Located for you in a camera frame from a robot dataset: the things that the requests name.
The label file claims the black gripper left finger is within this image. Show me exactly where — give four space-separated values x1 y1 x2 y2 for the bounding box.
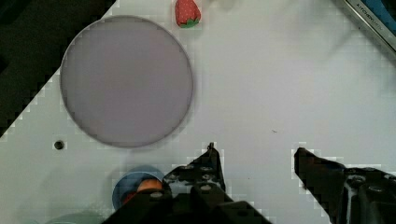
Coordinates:
102 144 271 224

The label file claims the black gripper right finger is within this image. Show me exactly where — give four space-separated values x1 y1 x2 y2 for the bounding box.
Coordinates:
294 147 396 224

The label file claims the black toaster oven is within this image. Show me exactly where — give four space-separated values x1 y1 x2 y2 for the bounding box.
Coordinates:
341 0 396 56

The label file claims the orange toy fruit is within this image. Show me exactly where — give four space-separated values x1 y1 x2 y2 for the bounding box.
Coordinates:
137 179 163 192

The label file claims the red toy fruit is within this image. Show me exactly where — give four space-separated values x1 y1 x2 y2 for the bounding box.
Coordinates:
122 191 136 205

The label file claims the small blue bowl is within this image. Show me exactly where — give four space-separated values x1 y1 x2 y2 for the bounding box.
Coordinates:
112 165 164 210

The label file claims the grey round plate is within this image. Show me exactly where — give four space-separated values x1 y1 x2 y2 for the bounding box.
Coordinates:
60 16 194 147

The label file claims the red toy strawberry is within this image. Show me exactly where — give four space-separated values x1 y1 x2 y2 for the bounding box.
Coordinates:
175 0 201 28

